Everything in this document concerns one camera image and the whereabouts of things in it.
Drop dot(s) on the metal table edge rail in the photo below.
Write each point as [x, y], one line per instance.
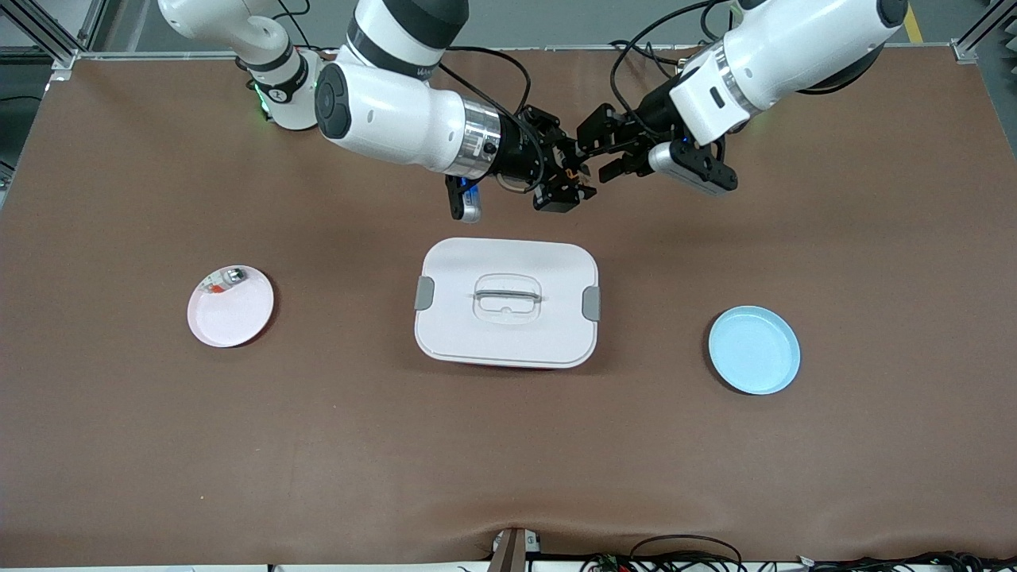
[572, 48]

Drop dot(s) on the white lidded box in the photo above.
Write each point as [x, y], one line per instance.
[508, 334]

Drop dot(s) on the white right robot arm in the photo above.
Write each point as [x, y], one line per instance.
[389, 111]

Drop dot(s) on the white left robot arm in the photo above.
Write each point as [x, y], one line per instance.
[794, 48]

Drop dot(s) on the aluminium frame profile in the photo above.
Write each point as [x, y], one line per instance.
[62, 65]
[965, 52]

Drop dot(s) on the light blue round plate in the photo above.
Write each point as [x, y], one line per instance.
[755, 351]

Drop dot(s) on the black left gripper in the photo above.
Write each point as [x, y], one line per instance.
[653, 109]

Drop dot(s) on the brown camera mount bracket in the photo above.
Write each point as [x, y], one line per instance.
[512, 552]

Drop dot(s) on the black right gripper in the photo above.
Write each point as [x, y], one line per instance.
[520, 155]

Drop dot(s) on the pink round plate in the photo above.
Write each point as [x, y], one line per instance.
[230, 318]

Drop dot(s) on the silver red switch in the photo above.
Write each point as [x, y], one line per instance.
[233, 276]

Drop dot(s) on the brown table mat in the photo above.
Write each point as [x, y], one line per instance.
[508, 453]

